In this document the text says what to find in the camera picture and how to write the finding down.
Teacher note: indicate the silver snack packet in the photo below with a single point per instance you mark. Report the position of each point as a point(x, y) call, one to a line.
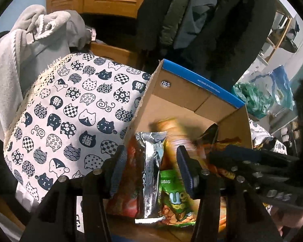
point(151, 171)

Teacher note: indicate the black puffer jacket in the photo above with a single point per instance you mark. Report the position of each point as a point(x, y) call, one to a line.
point(151, 17)

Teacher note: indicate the wooden drawer unit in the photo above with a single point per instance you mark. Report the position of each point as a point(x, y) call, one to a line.
point(111, 53)

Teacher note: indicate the grey hanging bag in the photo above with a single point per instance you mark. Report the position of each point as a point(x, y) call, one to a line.
point(284, 40)

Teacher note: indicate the grey hooded garment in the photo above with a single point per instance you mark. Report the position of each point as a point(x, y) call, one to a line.
point(17, 55)

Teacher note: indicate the shoe rack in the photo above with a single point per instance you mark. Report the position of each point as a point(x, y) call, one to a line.
point(287, 133)

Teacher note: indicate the blue cardboard box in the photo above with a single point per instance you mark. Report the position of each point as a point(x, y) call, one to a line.
point(181, 98)

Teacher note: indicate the green snack packet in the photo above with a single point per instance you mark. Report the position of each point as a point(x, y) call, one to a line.
point(174, 199)

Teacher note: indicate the large orange snack bag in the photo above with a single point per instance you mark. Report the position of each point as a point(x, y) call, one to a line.
point(217, 146)

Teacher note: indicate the black snack packet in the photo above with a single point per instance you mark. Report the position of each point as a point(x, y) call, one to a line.
point(263, 142)

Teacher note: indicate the wooden shelf rack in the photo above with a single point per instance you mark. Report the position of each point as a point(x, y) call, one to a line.
point(277, 35)

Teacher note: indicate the blue grey jacket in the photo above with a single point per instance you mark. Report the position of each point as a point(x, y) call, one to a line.
point(199, 12)

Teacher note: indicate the yellow orange snack packet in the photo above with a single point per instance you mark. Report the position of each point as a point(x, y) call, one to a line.
point(174, 136)

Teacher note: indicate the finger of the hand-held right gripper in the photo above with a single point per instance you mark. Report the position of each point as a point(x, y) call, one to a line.
point(245, 150)
point(257, 174)

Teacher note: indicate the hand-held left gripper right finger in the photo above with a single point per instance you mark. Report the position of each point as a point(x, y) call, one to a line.
point(186, 176)

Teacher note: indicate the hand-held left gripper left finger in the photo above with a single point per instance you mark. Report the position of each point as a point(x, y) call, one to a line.
point(118, 176)

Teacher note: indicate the black coat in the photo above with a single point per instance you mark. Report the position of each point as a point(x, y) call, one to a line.
point(232, 30)

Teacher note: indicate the green plastic bag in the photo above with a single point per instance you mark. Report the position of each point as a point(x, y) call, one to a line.
point(252, 98)

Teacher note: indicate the person's right hand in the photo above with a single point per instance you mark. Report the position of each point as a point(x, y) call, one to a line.
point(293, 216)

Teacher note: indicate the dark olive jacket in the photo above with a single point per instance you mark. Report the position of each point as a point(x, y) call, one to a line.
point(174, 17)

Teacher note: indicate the blue plastic bag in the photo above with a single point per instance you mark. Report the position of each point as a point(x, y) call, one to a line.
point(280, 85)

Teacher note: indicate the orange red snack bag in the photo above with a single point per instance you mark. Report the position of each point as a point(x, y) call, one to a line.
point(131, 186)

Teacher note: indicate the cat print tablecloth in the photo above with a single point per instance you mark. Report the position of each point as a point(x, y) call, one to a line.
point(73, 121)

